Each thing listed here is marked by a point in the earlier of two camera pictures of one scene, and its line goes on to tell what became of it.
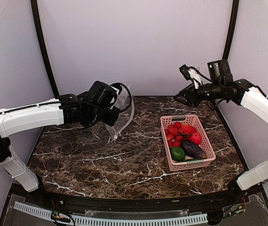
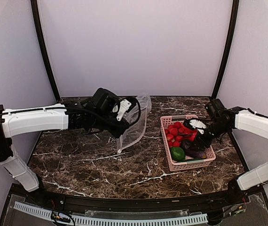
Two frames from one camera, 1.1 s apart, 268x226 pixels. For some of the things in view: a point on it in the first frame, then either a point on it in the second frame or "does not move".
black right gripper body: [215, 92] -> [207, 141]
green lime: [177, 154] does not move
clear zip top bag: [125, 107] -> [136, 131]
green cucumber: [190, 160] does not move
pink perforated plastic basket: [192, 119] does not move
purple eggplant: [192, 149] does not move
